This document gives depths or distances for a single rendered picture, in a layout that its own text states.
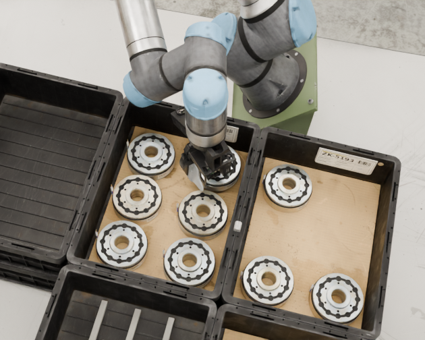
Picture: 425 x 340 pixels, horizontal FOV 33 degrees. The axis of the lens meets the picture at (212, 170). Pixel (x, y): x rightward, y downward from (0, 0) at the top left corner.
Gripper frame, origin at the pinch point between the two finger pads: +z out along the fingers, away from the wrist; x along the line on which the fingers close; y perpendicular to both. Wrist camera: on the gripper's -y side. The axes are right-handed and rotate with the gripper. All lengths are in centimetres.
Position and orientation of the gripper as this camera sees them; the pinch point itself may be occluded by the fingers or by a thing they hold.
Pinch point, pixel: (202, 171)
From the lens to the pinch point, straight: 149.9
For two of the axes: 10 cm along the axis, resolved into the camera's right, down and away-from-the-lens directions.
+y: 5.2, 7.6, -3.9
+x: 8.6, -4.7, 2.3
